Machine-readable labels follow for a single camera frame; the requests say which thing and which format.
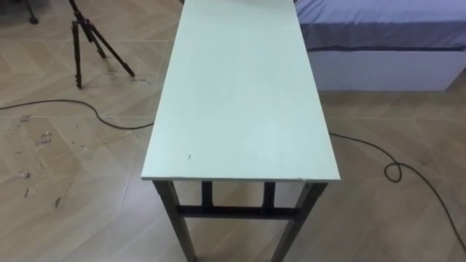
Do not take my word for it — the white desk with dark legs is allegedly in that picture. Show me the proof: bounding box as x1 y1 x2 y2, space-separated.
141 0 341 262

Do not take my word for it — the grey bed with white base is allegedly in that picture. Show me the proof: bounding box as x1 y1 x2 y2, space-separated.
293 0 466 92

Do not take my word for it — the black stand foot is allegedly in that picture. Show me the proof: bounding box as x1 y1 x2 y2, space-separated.
22 0 40 25

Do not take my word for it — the black floor cable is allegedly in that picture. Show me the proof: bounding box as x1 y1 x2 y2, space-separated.
0 99 466 254

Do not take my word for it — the black camera tripod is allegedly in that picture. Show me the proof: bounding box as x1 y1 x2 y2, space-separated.
68 0 136 90

